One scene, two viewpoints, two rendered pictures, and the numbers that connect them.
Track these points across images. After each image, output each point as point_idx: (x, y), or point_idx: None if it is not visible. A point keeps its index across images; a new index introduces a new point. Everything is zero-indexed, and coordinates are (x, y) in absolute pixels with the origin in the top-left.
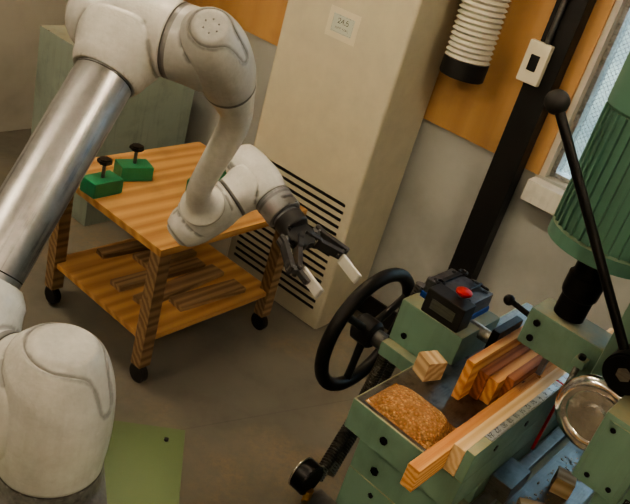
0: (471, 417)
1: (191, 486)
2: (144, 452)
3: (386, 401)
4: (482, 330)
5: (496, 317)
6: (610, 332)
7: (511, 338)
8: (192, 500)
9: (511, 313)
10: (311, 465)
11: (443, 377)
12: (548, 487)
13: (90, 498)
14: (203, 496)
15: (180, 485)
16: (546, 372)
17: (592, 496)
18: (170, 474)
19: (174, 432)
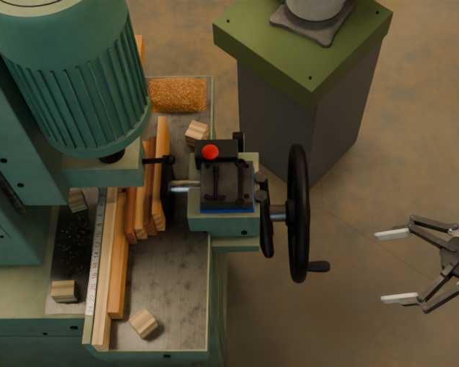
0: (146, 131)
1: (400, 328)
2: (307, 62)
3: (191, 79)
4: (186, 180)
5: (189, 212)
6: (98, 332)
7: (156, 175)
8: (386, 320)
9: (204, 305)
10: (237, 137)
11: (186, 148)
12: (86, 198)
13: (285, 13)
14: (385, 330)
15: (273, 65)
16: (121, 202)
17: (55, 222)
18: (283, 65)
19: (313, 85)
